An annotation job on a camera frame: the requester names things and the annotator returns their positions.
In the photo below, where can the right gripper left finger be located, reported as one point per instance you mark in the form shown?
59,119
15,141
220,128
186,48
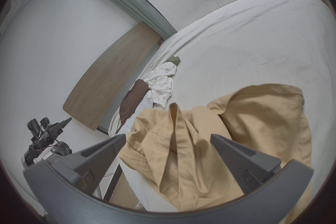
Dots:
89,165

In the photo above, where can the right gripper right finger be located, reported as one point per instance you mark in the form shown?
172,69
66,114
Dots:
244,164

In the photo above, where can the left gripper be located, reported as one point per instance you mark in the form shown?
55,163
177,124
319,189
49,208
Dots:
53,131

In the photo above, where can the tan shorts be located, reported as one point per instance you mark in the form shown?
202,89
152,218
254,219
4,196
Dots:
189,173

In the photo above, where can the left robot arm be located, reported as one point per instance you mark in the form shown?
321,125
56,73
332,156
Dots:
61,150

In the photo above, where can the bed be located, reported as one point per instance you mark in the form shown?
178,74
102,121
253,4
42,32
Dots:
236,47

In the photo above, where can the brown garment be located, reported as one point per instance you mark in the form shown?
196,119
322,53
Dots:
132,102

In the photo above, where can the white garment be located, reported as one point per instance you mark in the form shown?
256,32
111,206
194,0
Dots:
160,86

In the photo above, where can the olive green garment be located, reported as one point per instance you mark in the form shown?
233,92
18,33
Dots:
175,60

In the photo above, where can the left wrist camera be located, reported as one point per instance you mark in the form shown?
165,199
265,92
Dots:
44,121

